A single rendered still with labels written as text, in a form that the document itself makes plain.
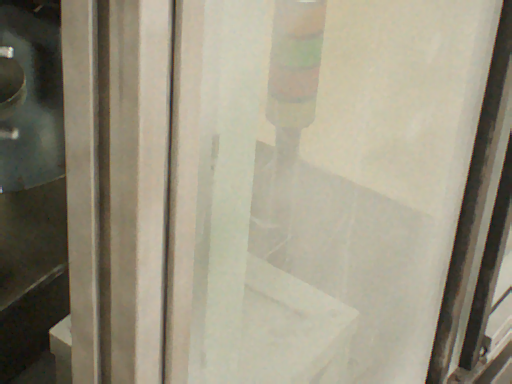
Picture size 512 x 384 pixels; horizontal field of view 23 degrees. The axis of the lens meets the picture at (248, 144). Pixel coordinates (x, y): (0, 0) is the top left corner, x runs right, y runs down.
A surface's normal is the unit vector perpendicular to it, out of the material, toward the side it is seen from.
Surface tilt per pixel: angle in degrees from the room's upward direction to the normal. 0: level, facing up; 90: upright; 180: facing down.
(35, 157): 0
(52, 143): 0
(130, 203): 90
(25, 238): 0
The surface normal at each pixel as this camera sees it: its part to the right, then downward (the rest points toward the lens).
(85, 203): -0.59, 0.44
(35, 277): 0.06, -0.80
